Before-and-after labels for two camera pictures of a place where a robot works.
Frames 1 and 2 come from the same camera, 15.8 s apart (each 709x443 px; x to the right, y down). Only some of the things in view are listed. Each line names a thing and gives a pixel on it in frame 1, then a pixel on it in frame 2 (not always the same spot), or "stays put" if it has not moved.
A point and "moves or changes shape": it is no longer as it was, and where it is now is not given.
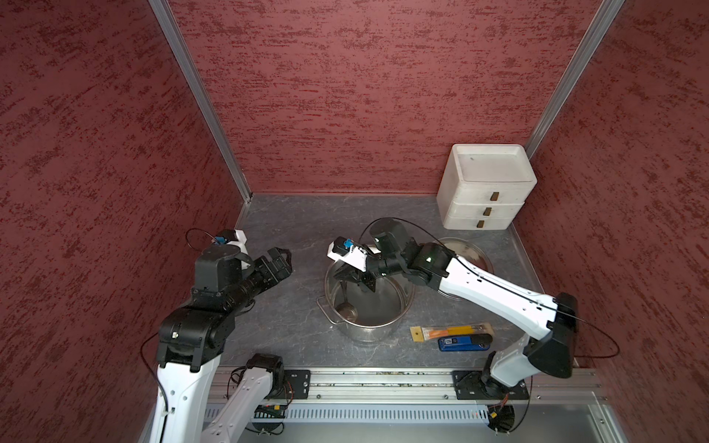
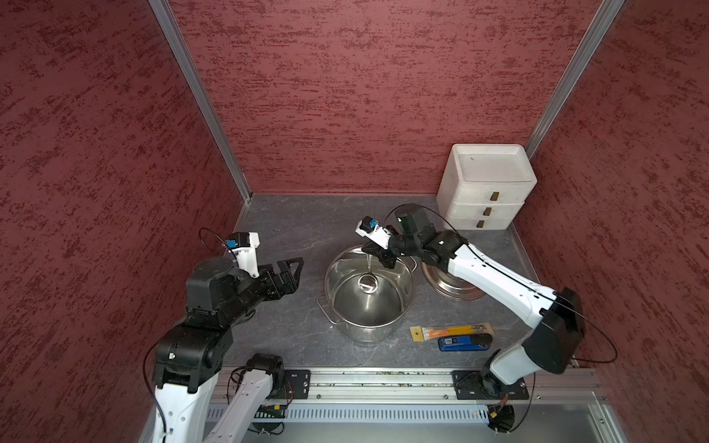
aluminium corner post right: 575,71 stays put
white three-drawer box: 484,186 stays put
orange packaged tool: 420,333 stays put
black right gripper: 358,275 to 384,255
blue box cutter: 465,342 stays put
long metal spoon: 346,309 moves or changes shape
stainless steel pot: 381,312 stays put
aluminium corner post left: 176,41 stays put
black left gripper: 272,277 to 290,283
